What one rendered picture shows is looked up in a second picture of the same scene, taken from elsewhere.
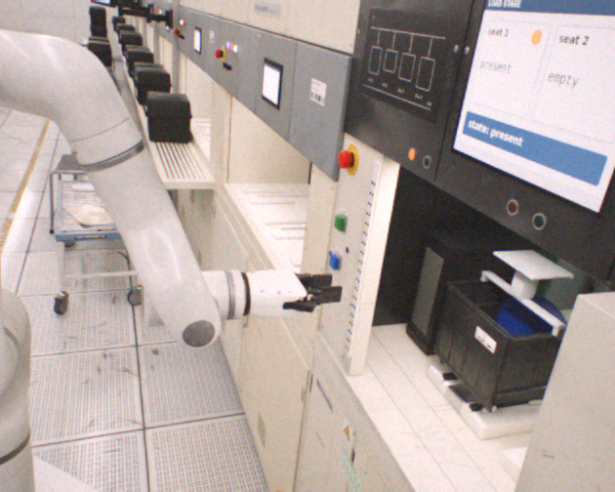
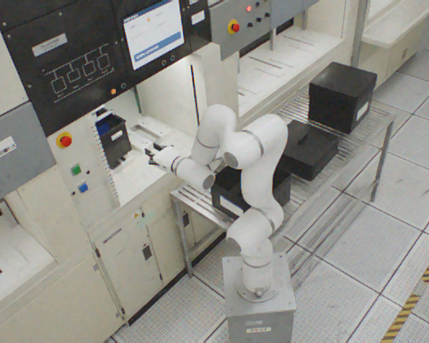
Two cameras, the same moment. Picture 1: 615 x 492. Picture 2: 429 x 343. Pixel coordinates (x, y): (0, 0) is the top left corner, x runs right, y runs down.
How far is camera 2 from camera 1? 191 cm
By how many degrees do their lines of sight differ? 90
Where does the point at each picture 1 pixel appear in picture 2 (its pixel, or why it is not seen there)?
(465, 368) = (115, 154)
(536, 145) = (163, 43)
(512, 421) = not seen: hidden behind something
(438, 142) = (125, 74)
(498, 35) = (134, 27)
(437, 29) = (101, 43)
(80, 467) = not seen: outside the picture
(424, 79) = (104, 64)
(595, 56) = (167, 13)
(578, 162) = (175, 37)
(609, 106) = (175, 21)
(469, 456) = (145, 161)
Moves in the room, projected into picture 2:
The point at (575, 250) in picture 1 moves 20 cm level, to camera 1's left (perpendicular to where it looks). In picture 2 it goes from (183, 54) to (202, 73)
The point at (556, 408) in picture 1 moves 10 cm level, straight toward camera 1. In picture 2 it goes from (207, 79) to (229, 78)
